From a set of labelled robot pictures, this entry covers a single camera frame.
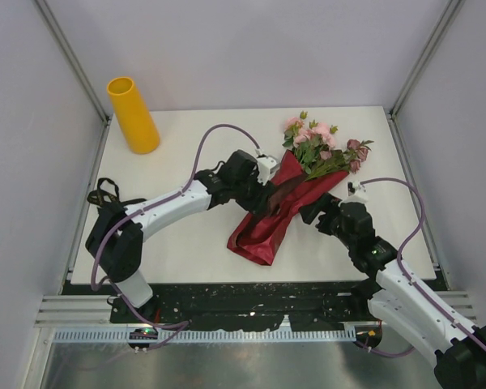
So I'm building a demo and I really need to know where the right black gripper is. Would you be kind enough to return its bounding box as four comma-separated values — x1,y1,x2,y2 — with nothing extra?
299,191,356,250

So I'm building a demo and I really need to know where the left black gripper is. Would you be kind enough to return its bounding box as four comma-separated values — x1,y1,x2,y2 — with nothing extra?
233,170,274,215

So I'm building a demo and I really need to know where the red wrapping paper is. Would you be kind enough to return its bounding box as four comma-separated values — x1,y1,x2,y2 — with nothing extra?
227,151,348,266

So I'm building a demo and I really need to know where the pink artificial flower bunch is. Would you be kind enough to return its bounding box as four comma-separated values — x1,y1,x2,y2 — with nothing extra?
283,111,373,181

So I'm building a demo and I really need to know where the black gold-lettered ribbon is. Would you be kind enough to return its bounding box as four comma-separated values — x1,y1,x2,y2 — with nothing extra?
87,177,146,208

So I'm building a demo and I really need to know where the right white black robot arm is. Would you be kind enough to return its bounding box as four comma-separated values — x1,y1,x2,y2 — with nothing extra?
300,194,486,388

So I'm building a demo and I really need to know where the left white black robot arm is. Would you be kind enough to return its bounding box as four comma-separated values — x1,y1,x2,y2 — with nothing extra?
85,150,279,323

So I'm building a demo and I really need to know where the yellow cylindrical vase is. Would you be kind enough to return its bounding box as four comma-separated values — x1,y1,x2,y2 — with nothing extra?
107,76,160,155

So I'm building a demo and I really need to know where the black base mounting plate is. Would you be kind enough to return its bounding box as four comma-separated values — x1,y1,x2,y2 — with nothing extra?
109,279,399,331

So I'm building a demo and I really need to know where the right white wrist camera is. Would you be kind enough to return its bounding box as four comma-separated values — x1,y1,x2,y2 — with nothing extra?
340,181,369,204

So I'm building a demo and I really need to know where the white slotted cable duct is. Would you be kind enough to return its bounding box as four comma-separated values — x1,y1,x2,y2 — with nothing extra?
53,326,356,344

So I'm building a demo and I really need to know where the right aluminium frame post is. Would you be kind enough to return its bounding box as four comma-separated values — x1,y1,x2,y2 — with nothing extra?
388,0,466,120

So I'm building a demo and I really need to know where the aluminium frame post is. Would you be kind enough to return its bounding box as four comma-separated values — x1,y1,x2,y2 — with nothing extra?
388,0,466,120
34,0,113,126

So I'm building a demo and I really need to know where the left aluminium frame post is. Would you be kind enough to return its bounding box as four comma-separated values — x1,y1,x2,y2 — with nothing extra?
34,0,113,126

